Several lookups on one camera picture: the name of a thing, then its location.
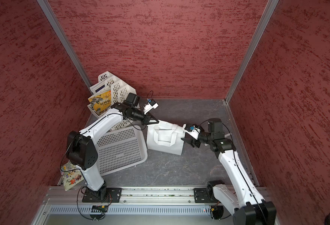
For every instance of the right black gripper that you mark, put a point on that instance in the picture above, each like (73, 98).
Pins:
(191, 141)

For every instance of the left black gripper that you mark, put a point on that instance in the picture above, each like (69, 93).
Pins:
(145, 120)

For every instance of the white insulated delivery bag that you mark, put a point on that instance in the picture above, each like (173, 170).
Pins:
(165, 137)

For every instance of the white perforated plastic basket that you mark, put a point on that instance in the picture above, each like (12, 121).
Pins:
(121, 149)

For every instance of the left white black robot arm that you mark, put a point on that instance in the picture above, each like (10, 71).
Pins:
(82, 150)

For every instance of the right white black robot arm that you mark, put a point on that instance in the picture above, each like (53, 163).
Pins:
(246, 205)

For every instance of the yellow illustrated book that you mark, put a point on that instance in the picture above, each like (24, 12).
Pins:
(100, 102)

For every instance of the white booklet with blue stripe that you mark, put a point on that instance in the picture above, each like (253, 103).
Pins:
(102, 85)

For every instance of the colourful children's book on table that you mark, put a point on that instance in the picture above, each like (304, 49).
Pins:
(70, 175)

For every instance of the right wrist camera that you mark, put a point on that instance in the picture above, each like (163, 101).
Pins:
(192, 130)

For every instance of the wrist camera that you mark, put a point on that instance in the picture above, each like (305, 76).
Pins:
(151, 104)
(192, 130)

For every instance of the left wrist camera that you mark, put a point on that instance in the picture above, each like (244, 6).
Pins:
(151, 104)

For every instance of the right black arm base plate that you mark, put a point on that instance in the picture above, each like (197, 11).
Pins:
(201, 195)

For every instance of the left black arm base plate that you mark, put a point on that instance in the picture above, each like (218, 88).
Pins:
(112, 195)

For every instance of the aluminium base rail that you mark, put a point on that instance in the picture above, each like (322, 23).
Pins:
(167, 195)

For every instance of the right aluminium corner post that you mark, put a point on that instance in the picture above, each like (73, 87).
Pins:
(264, 20)

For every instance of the aluminium corner post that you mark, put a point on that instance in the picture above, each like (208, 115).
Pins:
(51, 17)
(264, 20)

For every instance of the left aluminium corner post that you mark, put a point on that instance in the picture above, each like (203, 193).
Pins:
(51, 17)

